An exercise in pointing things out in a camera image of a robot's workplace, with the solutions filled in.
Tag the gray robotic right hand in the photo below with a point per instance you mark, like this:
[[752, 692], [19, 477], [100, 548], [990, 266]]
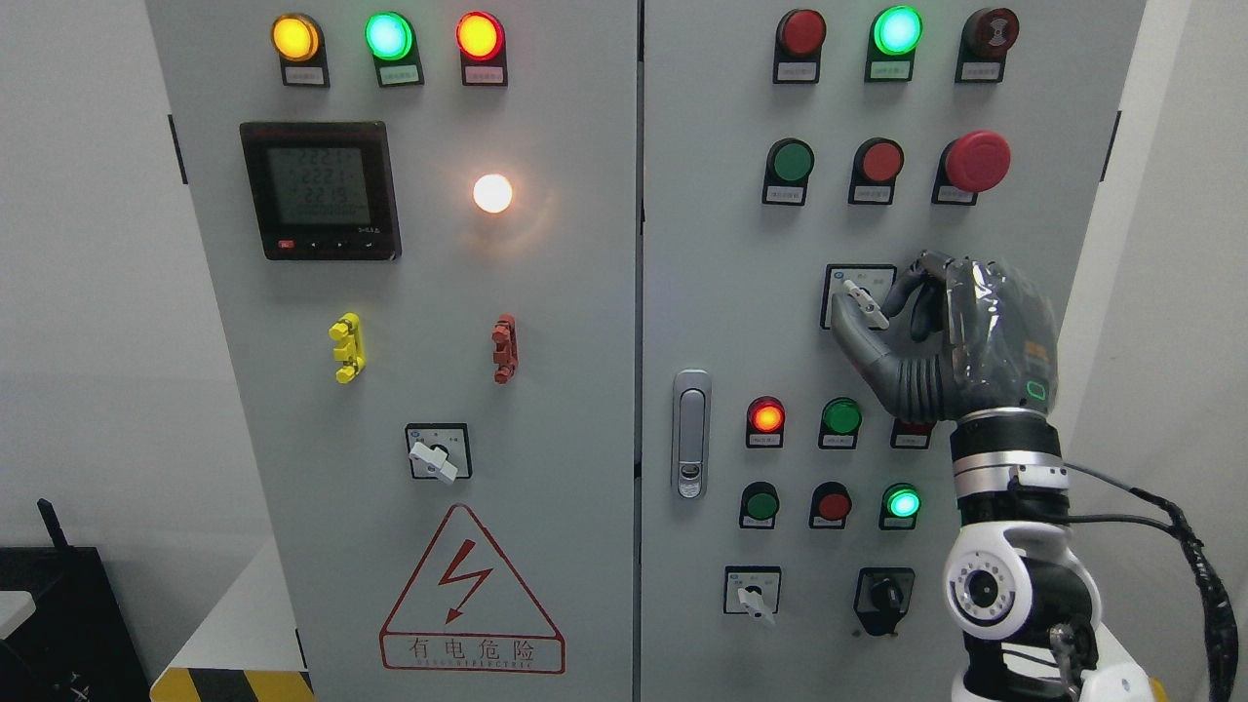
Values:
[[998, 341]]

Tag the gray rotary switch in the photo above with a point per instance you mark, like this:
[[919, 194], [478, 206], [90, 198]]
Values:
[[752, 591], [439, 451], [868, 285]]

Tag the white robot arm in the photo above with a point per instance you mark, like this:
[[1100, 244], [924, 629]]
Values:
[[1028, 609]]

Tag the dark red indicator light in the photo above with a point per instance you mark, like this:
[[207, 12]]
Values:
[[911, 435]]

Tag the middle green indicator light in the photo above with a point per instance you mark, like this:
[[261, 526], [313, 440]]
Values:
[[840, 424]]

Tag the red emergency stop button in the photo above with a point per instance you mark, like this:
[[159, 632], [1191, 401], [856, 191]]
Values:
[[969, 165]]

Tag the lit green push button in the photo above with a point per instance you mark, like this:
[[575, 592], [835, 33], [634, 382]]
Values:
[[900, 504]]

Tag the upper red push button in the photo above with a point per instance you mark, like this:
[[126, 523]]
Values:
[[877, 163]]

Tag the red push button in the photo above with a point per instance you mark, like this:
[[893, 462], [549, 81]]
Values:
[[830, 506], [877, 163]]

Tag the lower red push button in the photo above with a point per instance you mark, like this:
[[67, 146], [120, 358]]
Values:
[[830, 506]]

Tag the lit red indicator light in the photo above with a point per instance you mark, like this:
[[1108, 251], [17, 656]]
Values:
[[765, 423]]

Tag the upper green push button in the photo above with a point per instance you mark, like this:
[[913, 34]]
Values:
[[789, 164]]

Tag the lower green push button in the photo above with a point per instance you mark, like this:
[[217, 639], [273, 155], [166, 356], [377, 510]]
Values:
[[759, 506]]

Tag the dark red buzzer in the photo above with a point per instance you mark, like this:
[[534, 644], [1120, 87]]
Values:
[[987, 37]]

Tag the top right green light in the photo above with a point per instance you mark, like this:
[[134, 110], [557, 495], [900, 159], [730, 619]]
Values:
[[892, 45]]

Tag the top right red light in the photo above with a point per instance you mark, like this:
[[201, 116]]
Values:
[[799, 39]]

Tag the red terminal clip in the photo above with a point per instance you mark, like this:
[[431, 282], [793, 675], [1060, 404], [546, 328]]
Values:
[[505, 353]]

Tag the gray electrical cabinet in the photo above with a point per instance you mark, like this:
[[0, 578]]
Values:
[[635, 134]]

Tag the white glowing lamp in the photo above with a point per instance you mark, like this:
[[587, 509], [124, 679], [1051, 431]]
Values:
[[493, 193]]

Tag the top left red light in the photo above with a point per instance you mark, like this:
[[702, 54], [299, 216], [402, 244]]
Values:
[[480, 37]]

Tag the red electric hazard sticker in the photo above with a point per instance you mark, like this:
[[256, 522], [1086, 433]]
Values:
[[466, 608]]

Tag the yellow terminal clip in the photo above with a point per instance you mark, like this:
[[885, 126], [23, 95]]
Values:
[[346, 333]]

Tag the top left green light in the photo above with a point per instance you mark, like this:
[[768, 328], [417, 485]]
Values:
[[394, 50]]

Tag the digital power meter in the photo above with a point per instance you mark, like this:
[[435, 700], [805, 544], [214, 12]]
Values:
[[322, 190]]

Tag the yellow indicator light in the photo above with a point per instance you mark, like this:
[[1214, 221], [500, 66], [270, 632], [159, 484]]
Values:
[[300, 46]]

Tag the black box with antenna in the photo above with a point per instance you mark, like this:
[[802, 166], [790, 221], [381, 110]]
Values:
[[69, 641]]

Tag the black rotary switch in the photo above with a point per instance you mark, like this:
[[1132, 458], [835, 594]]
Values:
[[882, 598]]

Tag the silver door handle lock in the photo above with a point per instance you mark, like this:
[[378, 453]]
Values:
[[692, 392]]

